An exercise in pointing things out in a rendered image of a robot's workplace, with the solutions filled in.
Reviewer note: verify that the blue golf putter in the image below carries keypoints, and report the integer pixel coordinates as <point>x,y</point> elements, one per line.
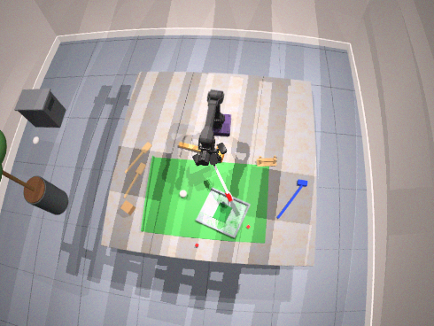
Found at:
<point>301,183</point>

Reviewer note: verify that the green flat mat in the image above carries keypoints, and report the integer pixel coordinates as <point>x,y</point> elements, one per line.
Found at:
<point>169,213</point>

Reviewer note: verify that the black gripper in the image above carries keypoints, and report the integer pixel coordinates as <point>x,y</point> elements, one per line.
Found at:
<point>221,148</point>

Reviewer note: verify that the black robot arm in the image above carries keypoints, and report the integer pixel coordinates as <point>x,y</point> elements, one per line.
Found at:
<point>214,119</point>

